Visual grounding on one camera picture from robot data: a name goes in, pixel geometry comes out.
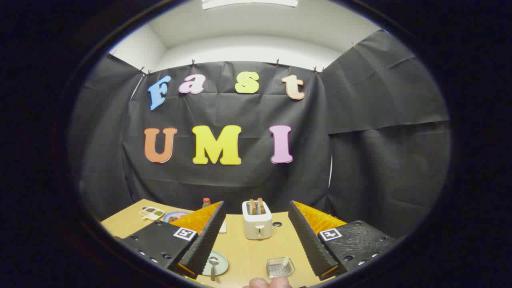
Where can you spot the toast bread slice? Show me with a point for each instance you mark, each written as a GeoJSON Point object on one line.
{"type": "Point", "coordinates": [260, 205]}
{"type": "Point", "coordinates": [252, 206]}

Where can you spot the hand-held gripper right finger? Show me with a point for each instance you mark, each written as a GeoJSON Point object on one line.
{"type": "Point", "coordinates": [307, 236]}

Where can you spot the black backdrop cloth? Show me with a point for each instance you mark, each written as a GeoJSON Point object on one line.
{"type": "Point", "coordinates": [380, 160]}

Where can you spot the clear water bottle red cap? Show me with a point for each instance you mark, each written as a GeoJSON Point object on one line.
{"type": "Point", "coordinates": [206, 201]}

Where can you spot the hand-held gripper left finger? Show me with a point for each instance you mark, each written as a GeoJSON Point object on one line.
{"type": "Point", "coordinates": [208, 236]}

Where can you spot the pale green round plate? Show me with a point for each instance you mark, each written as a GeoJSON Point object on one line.
{"type": "Point", "coordinates": [222, 264]}

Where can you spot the white divided sauce tray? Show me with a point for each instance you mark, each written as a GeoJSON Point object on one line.
{"type": "Point", "coordinates": [152, 213]}

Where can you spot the white square coaster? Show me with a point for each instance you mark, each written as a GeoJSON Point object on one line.
{"type": "Point", "coordinates": [223, 227]}

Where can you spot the blue oval plate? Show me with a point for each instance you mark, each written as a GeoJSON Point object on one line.
{"type": "Point", "coordinates": [170, 216]}

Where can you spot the white toaster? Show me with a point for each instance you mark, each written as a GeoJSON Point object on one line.
{"type": "Point", "coordinates": [257, 226]}

